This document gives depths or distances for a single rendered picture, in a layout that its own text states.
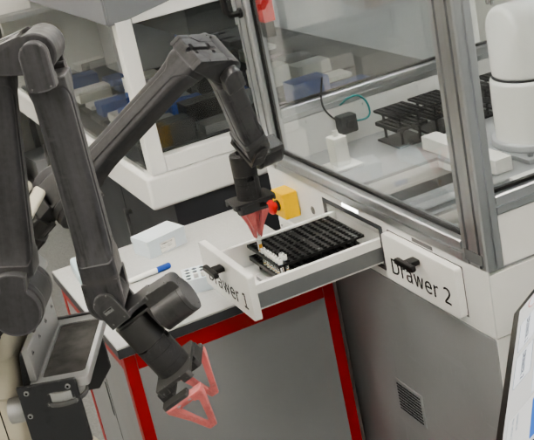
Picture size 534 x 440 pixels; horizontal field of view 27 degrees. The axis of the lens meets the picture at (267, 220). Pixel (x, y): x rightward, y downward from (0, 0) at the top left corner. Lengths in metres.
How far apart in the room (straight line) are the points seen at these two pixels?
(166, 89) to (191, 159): 1.27
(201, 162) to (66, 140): 1.73
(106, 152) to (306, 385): 1.03
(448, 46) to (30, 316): 0.88
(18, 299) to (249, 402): 1.22
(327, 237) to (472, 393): 0.49
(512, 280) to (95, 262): 0.90
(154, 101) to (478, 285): 0.72
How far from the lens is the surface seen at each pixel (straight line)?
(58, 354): 1.95
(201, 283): 2.73
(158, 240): 3.02
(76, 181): 1.58
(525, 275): 2.19
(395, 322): 2.57
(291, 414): 2.83
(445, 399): 2.50
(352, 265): 2.47
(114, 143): 2.03
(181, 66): 1.99
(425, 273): 2.31
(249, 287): 2.35
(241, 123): 2.26
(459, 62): 1.99
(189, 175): 3.27
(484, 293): 2.17
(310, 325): 2.76
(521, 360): 1.72
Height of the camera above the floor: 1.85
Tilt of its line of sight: 21 degrees down
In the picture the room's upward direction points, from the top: 12 degrees counter-clockwise
